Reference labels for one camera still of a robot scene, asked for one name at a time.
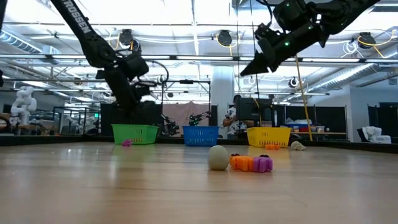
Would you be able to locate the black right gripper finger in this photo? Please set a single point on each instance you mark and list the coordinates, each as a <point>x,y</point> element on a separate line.
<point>262,59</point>

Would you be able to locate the purple plastic Halloween toy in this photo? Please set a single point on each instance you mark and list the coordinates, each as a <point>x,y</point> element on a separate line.
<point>126,142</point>
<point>262,164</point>

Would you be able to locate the yellow plastic basket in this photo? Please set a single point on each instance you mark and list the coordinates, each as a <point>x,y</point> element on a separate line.
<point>269,137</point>

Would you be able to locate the orange plastic Halloween toy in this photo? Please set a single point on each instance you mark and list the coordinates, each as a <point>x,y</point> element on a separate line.
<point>272,146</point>
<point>241,162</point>

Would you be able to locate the grey plastic skull toy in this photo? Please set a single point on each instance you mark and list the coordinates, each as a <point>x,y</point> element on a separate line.
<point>298,145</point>
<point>218,157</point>

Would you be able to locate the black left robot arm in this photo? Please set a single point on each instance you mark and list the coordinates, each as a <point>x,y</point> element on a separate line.
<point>81,31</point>

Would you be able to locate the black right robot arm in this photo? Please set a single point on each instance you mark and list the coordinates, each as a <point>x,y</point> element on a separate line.
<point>342,12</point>

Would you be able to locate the black spare robot arm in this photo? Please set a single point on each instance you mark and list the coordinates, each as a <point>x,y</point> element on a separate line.
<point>170,126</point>

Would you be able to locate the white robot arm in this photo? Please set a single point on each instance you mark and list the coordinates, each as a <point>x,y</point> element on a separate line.
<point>23,105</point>

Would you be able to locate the black desk monitor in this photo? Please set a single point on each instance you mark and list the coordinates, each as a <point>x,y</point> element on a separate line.
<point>252,109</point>

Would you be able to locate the green plastic basket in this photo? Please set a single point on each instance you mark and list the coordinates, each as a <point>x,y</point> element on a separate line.
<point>134,134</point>

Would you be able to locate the long ceiling light strip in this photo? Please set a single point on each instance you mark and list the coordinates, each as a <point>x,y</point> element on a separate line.
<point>202,57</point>

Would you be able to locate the person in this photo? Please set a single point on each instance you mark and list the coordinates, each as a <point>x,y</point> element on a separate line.
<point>233,119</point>

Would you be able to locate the pink cloth backdrop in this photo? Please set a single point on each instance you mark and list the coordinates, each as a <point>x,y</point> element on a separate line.
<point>183,112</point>

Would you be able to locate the blue storage bin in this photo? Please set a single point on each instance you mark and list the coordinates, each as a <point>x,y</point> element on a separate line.
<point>298,126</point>

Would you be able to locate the wooden top standing desk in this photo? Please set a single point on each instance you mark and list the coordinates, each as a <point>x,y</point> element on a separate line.
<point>320,133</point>

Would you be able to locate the blue plastic basket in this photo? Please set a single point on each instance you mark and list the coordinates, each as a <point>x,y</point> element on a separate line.
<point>200,136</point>

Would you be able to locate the white cloth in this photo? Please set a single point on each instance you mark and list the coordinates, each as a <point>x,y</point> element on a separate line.
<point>374,133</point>

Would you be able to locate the black framed enclosure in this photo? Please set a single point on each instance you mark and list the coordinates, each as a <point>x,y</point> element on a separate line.
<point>76,119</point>

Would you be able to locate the black camera rig frame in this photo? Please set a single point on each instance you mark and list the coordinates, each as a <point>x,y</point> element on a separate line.
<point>186,81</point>

